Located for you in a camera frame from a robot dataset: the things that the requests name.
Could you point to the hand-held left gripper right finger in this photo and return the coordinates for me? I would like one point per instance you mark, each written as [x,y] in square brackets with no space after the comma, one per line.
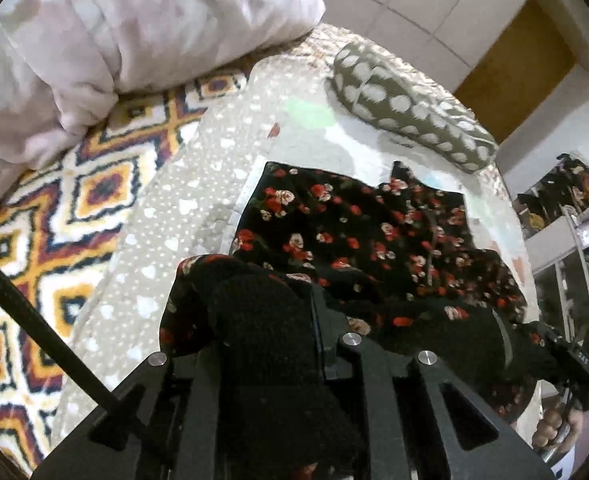
[347,360]

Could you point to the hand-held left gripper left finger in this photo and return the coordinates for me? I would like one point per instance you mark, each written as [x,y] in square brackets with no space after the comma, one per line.
[202,410]

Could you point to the black floral dress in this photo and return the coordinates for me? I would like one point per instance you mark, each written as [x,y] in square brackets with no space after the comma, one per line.
[354,230]

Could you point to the person's right hand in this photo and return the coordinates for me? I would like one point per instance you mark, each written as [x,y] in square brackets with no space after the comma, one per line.
[551,427]

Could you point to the metal storage rack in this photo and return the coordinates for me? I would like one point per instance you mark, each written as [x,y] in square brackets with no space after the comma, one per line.
[569,270]

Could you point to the dark floral cloth bundle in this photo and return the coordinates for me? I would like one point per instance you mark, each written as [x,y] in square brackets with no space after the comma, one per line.
[571,182]

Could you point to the beige heart-print bed sheet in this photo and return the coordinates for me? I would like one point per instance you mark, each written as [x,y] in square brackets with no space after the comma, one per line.
[184,210]

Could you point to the geometric patterned blanket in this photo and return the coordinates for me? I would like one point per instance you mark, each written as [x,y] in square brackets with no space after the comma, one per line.
[49,220]

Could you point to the grey white-spotted pillow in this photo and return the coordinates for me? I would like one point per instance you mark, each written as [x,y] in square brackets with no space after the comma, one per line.
[404,102]

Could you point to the brown wooden door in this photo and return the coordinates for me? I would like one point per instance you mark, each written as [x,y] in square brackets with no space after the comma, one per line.
[519,65]

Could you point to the pale pink duvet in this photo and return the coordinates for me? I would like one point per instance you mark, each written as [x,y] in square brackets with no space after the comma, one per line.
[99,45]

